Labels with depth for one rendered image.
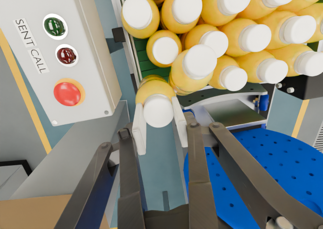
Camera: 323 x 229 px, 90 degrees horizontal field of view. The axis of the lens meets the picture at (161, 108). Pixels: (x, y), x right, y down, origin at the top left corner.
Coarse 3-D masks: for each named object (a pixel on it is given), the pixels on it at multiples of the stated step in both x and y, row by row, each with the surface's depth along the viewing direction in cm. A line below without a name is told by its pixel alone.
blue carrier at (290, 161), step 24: (264, 144) 37; (288, 144) 36; (216, 168) 33; (264, 168) 32; (288, 168) 30; (312, 168) 30; (216, 192) 29; (288, 192) 26; (312, 192) 26; (240, 216) 25
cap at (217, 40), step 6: (204, 36) 25; (210, 36) 24; (216, 36) 24; (222, 36) 24; (204, 42) 24; (210, 42) 24; (216, 42) 24; (222, 42) 24; (216, 48) 25; (222, 48) 25; (216, 54) 25; (222, 54) 25
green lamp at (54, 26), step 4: (48, 20) 19; (52, 20) 19; (56, 20) 19; (60, 20) 20; (44, 24) 19; (48, 24) 19; (52, 24) 19; (56, 24) 19; (60, 24) 20; (48, 28) 19; (52, 28) 19; (56, 28) 19; (60, 28) 20; (48, 32) 20; (52, 32) 20; (56, 32) 20; (60, 32) 20; (56, 36) 20
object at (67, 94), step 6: (60, 84) 22; (66, 84) 22; (72, 84) 23; (54, 90) 23; (60, 90) 22; (66, 90) 23; (72, 90) 23; (78, 90) 23; (54, 96) 23; (60, 96) 23; (66, 96) 23; (72, 96) 23; (78, 96) 23; (60, 102) 23; (66, 102) 23; (72, 102) 23
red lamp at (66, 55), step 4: (60, 48) 21; (64, 48) 21; (68, 48) 21; (60, 52) 21; (64, 52) 21; (68, 52) 21; (72, 52) 21; (60, 56) 21; (64, 56) 21; (68, 56) 21; (72, 56) 21; (60, 60) 21; (64, 60) 21; (68, 60) 21; (72, 60) 21
